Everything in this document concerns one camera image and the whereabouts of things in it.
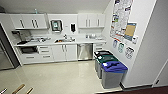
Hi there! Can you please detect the white two-door base cabinet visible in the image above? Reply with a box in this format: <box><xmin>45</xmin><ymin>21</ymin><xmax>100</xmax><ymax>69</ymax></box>
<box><xmin>51</xmin><ymin>43</ymin><xmax>78</xmax><ymax>63</ymax></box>

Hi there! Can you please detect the white narrow drawer unit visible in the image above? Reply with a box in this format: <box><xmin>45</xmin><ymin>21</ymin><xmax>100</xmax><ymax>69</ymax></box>
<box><xmin>92</xmin><ymin>41</ymin><xmax>107</xmax><ymax>56</ymax></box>

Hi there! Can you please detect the black soap dispenser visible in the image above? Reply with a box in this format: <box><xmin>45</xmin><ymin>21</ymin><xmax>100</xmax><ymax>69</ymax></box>
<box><xmin>70</xmin><ymin>23</ymin><xmax>77</xmax><ymax>34</ymax></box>

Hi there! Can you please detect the brown cork notice board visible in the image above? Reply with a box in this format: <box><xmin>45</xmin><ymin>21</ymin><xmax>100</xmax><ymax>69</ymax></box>
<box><xmin>124</xmin><ymin>22</ymin><xmax>138</xmax><ymax>43</ymax></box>

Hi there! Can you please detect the white room door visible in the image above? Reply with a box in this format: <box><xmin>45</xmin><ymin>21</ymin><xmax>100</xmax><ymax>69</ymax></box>
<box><xmin>153</xmin><ymin>59</ymin><xmax>168</xmax><ymax>89</ymax></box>

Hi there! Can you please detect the blue bottle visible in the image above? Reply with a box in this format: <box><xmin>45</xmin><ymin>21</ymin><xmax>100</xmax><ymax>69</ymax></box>
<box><xmin>34</xmin><ymin>8</ymin><xmax>39</xmax><ymax>15</ymax></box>

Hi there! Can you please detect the green-lid waste bin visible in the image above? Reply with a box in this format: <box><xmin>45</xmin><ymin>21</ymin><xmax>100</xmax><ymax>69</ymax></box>
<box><xmin>93</xmin><ymin>50</ymin><xmax>115</xmax><ymax>76</ymax></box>

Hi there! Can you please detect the grey bin wall sign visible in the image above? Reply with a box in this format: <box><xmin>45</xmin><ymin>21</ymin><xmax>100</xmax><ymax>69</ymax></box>
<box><xmin>125</xmin><ymin>46</ymin><xmax>136</xmax><ymax>60</ymax></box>

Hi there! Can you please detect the grey bin blue lid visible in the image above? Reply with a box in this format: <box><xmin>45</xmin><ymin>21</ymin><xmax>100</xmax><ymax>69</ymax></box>
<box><xmin>100</xmin><ymin>60</ymin><xmax>129</xmax><ymax>90</ymax></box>

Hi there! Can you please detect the white drawer stack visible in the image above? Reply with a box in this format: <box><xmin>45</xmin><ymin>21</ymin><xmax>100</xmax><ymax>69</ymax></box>
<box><xmin>37</xmin><ymin>45</ymin><xmax>54</xmax><ymax>63</ymax></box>

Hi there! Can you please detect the large printed wall poster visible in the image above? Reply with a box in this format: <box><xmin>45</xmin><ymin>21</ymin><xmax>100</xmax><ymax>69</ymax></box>
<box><xmin>109</xmin><ymin>0</ymin><xmax>135</xmax><ymax>43</ymax></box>

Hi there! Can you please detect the chrome sink faucet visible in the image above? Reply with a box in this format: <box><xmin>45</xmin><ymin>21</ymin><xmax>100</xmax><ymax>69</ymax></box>
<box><xmin>62</xmin><ymin>33</ymin><xmax>69</xmax><ymax>41</ymax></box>

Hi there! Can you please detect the white wide drawer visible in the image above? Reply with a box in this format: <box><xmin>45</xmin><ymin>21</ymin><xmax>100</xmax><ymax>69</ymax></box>
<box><xmin>20</xmin><ymin>53</ymin><xmax>40</xmax><ymax>65</ymax></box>

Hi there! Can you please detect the green bin wall sign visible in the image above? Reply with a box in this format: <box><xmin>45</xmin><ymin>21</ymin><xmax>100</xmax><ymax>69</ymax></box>
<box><xmin>117</xmin><ymin>42</ymin><xmax>126</xmax><ymax>54</ymax></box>

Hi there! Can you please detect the grey bin green lid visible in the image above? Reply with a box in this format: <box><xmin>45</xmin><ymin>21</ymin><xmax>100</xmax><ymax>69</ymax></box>
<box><xmin>96</xmin><ymin>54</ymin><xmax>120</xmax><ymax>79</ymax></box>

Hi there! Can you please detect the grey paper towel dispenser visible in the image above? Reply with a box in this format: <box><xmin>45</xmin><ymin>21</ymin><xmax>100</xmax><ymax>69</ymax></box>
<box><xmin>49</xmin><ymin>19</ymin><xmax>63</xmax><ymax>34</ymax></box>

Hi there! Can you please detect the white wall cabinet wide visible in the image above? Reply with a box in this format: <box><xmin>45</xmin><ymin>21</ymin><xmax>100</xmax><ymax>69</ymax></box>
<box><xmin>9</xmin><ymin>13</ymin><xmax>49</xmax><ymax>31</ymax></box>

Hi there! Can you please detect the stainless steel dishwasher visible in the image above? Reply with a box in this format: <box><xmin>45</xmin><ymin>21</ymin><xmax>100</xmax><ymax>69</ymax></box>
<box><xmin>77</xmin><ymin>43</ymin><xmax>94</xmax><ymax>62</ymax></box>

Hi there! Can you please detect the black built-in microwave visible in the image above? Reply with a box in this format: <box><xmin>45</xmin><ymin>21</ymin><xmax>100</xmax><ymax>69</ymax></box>
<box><xmin>19</xmin><ymin>45</ymin><xmax>39</xmax><ymax>56</ymax></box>

